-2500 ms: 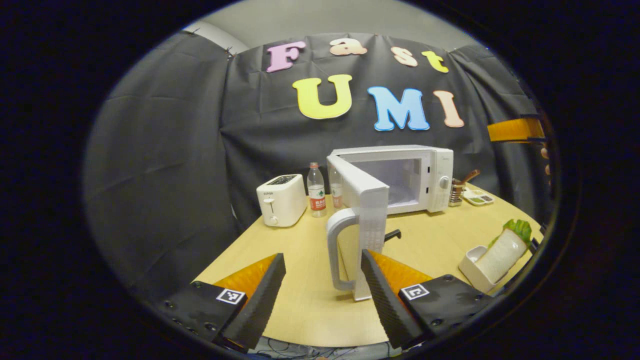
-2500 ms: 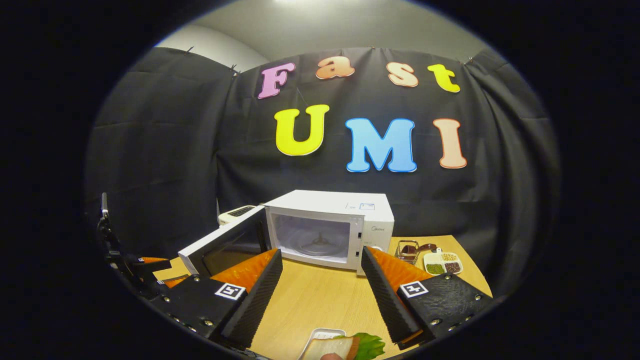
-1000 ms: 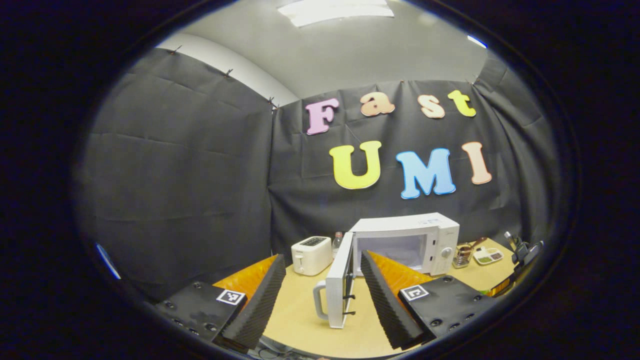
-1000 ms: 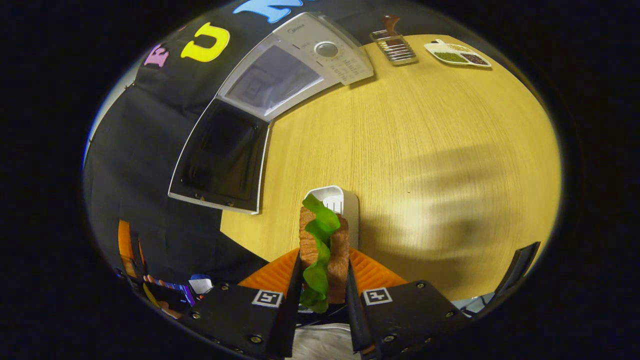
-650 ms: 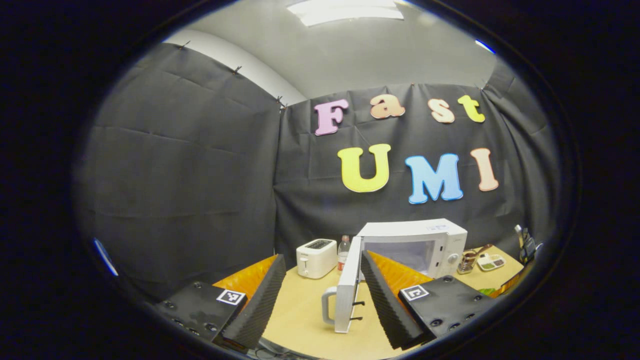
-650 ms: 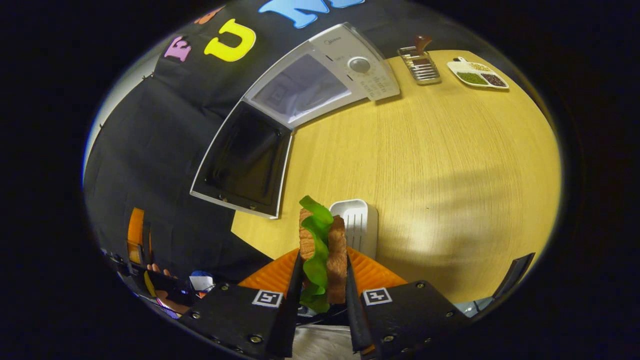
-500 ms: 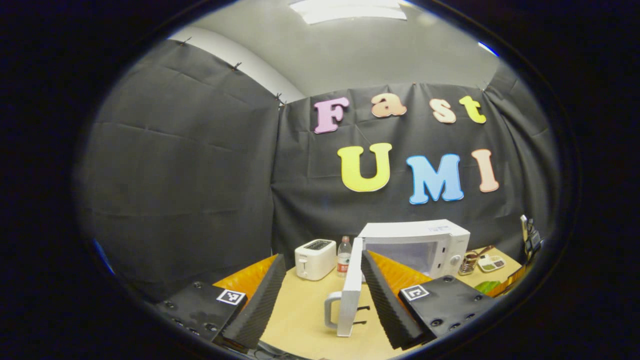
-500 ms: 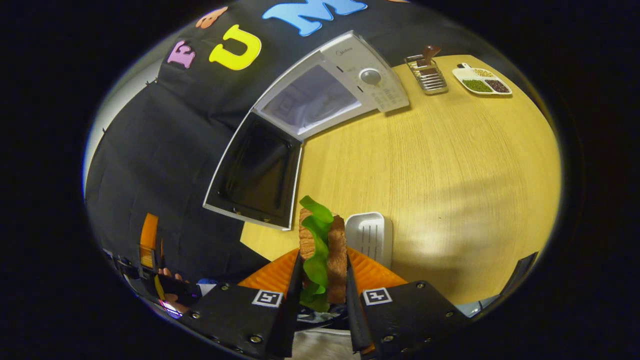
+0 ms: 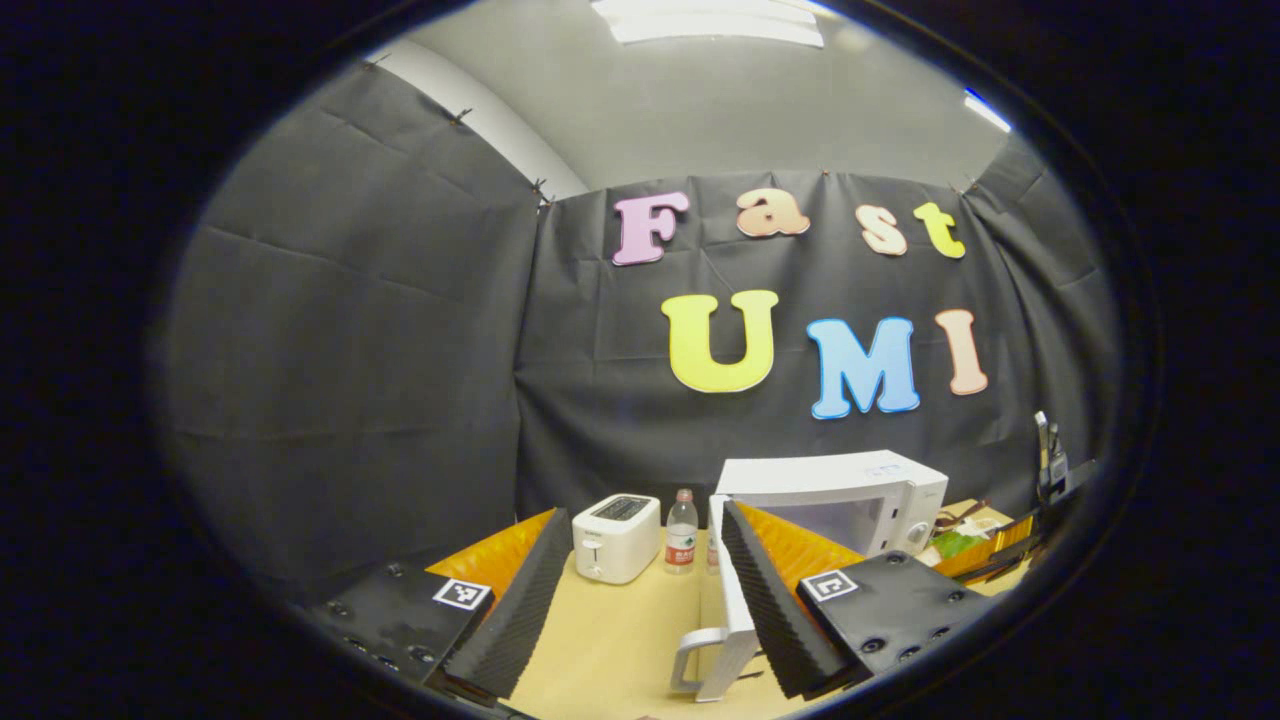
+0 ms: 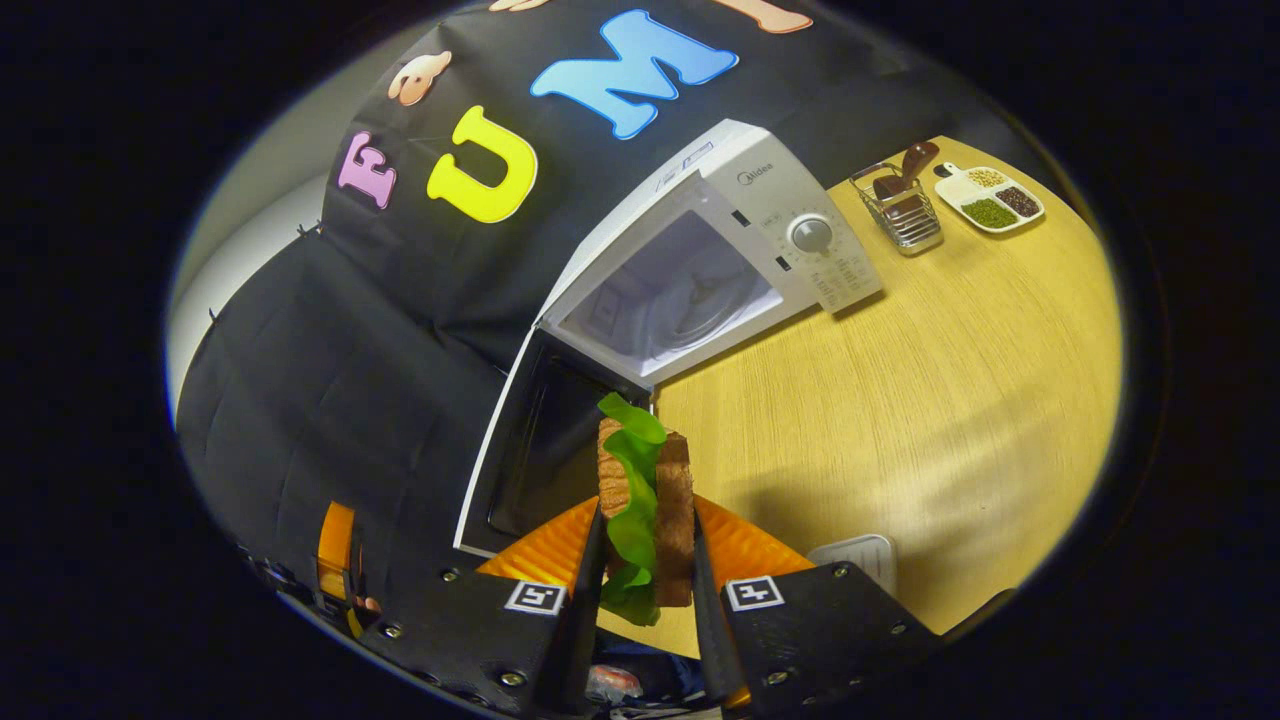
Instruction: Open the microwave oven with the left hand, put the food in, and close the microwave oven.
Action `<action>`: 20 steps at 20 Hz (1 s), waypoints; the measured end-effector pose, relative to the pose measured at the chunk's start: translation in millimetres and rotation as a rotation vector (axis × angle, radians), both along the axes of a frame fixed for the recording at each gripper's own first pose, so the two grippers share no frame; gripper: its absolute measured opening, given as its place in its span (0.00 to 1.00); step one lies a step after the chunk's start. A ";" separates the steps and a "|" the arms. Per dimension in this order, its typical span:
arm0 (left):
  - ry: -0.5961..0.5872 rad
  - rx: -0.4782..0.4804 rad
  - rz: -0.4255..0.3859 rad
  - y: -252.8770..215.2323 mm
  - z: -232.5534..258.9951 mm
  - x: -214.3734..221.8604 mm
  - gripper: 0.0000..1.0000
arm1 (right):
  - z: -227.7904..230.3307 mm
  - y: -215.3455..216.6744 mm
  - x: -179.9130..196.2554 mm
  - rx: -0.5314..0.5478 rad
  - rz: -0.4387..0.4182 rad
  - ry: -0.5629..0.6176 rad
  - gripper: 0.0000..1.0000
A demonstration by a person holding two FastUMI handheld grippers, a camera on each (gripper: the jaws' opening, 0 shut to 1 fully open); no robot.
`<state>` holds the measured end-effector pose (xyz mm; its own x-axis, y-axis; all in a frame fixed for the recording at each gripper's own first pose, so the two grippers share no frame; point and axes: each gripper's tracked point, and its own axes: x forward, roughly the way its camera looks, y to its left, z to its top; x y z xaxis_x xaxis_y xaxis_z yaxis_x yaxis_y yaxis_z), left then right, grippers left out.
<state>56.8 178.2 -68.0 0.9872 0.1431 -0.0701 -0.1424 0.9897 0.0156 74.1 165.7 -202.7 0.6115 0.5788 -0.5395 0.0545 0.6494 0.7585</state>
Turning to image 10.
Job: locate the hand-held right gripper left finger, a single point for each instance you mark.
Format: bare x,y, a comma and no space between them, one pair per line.
575,650

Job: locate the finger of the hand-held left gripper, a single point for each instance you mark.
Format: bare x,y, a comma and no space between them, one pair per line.
335,550

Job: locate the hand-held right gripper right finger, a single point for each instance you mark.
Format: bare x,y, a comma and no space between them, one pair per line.
712,650

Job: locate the bread and lettuce sandwich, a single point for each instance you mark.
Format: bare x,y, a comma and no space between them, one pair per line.
675,510

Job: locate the white microwave oven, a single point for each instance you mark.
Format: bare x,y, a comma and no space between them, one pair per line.
800,200

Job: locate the white rectangular tray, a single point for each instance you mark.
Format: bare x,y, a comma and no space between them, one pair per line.
860,555

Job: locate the brown wooden spoon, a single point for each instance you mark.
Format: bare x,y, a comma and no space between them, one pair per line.
912,162

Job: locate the white divided dish with grains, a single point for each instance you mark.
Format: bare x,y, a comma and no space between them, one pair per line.
990,200

